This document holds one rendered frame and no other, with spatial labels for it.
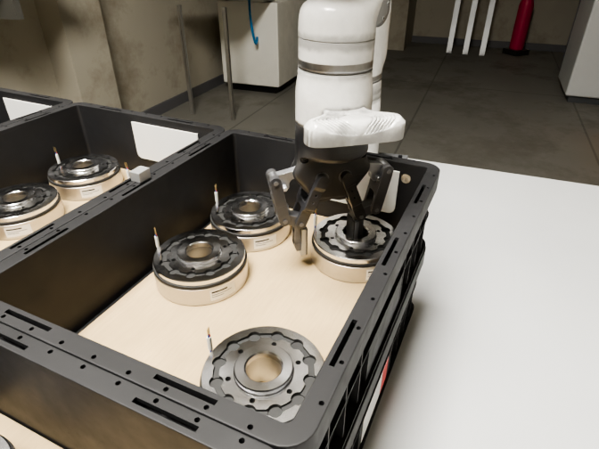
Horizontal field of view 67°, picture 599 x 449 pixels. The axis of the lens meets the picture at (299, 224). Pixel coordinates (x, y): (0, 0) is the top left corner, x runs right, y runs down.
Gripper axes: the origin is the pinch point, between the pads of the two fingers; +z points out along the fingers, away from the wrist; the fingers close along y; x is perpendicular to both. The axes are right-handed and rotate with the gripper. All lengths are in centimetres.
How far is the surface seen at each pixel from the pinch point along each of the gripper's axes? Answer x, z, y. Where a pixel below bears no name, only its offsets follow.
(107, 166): -27.8, 0.4, 26.8
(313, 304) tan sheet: 6.9, 3.5, 3.6
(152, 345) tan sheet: 8.6, 3.6, 20.0
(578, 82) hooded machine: -264, 66, -302
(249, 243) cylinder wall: -4.0, 2.1, 8.6
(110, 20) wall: -297, 14, 53
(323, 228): -2.6, 0.4, -0.3
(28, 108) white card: -46, -4, 41
